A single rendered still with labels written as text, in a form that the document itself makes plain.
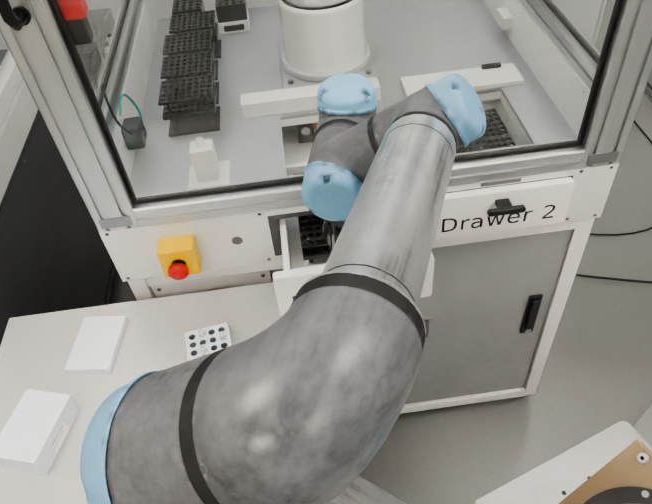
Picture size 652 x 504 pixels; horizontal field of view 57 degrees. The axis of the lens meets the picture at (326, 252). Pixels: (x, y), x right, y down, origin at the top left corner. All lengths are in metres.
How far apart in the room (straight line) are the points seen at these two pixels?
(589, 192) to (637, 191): 1.48
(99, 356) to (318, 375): 0.93
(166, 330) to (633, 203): 2.03
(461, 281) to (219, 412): 1.12
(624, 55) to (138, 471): 1.00
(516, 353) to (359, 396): 1.42
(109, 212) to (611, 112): 0.94
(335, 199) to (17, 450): 0.72
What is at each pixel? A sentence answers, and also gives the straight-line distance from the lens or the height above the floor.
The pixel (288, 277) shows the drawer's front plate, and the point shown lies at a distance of 1.06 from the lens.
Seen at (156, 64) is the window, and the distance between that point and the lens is 1.01.
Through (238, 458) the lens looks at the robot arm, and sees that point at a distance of 0.35.
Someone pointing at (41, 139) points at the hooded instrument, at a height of 0.72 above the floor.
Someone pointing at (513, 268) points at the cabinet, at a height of 0.66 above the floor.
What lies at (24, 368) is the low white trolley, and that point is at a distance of 1.33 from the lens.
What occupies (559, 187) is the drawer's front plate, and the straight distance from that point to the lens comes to 1.27.
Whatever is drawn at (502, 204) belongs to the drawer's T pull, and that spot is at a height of 0.91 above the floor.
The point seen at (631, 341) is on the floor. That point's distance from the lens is 2.25.
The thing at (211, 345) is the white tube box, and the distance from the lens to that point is 1.16.
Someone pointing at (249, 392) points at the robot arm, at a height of 1.42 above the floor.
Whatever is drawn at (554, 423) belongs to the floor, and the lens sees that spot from 2.00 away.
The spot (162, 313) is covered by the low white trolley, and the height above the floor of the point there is 0.76.
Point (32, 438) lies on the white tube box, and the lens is 1.16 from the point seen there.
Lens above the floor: 1.71
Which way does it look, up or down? 46 degrees down
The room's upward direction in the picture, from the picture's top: 6 degrees counter-clockwise
